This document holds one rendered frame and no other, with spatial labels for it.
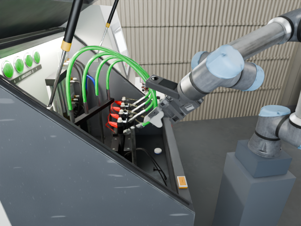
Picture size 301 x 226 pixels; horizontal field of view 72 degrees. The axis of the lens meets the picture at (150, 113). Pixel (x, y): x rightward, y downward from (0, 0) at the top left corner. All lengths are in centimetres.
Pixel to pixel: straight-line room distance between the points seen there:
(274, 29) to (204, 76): 40
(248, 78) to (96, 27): 82
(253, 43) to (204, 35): 216
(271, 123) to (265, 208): 48
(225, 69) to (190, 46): 238
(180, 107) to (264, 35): 37
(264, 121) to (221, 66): 64
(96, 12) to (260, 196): 121
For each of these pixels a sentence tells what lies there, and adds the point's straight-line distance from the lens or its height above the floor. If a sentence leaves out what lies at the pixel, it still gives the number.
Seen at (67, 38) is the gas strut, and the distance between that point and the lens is 49.
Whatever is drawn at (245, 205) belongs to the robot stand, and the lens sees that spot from 124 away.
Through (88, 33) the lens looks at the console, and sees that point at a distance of 118.
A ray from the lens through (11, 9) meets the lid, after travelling 57.
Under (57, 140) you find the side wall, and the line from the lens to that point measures 57.
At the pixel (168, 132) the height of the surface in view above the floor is 95.
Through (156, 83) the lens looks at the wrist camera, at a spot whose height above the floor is 134.
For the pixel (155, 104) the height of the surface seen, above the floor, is 125.
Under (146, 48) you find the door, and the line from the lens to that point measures 273.
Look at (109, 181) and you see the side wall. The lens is 63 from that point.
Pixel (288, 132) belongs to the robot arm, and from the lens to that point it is 104.
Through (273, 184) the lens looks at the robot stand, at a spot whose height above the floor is 78.
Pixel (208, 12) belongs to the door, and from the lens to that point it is 290.
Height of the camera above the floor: 153
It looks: 27 degrees down
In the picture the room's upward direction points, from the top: straight up
